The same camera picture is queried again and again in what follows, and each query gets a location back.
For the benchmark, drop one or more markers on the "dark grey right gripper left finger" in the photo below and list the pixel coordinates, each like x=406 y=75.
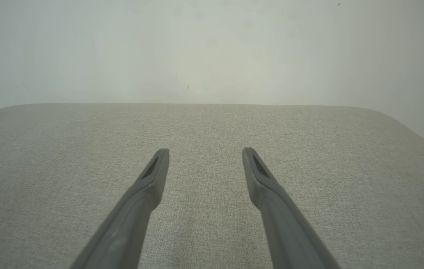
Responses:
x=137 y=209

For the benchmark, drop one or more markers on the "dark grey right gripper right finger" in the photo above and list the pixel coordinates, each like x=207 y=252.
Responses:
x=279 y=216

